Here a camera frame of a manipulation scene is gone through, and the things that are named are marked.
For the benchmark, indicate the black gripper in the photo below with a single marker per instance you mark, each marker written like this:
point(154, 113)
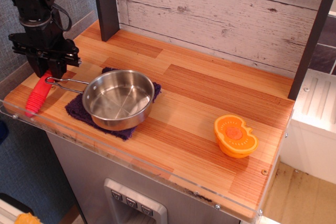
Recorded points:
point(46, 35)

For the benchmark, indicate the red handled metal spoon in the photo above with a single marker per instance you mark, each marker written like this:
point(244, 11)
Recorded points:
point(38, 95)

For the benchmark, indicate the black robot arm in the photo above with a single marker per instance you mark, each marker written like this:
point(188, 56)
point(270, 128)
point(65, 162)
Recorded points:
point(37, 10)

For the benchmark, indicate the orange slice toy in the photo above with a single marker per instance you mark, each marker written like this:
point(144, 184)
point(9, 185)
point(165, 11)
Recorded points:
point(234, 137)

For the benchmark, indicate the purple cloth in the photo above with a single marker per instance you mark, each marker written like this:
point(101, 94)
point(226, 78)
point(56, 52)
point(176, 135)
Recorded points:
point(76, 110)

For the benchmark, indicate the clear acrylic edge guard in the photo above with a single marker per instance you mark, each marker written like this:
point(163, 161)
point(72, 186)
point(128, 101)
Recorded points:
point(176, 158)

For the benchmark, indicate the stainless steel saucepan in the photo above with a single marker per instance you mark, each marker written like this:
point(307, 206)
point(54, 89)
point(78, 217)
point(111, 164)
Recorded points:
point(116, 100)

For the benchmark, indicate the grey toy kitchen cabinet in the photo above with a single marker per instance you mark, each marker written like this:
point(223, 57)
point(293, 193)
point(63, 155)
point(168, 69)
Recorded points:
point(87, 170)

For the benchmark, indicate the orange object bottom left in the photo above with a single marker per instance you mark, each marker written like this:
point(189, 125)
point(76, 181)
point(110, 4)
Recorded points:
point(27, 218)

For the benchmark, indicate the silver dispenser panel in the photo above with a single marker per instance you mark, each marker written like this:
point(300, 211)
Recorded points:
point(129, 206)

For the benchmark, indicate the white toy sink unit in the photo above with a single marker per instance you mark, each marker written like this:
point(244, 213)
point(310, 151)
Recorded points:
point(309, 144)

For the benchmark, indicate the dark grey left post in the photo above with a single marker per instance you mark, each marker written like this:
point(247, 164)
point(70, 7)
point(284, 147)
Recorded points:
point(108, 18)

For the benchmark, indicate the dark grey post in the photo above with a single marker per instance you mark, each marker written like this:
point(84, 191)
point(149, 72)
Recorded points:
point(314, 36)
point(108, 18)

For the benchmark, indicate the dark grey right post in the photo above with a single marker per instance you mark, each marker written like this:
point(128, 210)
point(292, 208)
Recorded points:
point(314, 36)

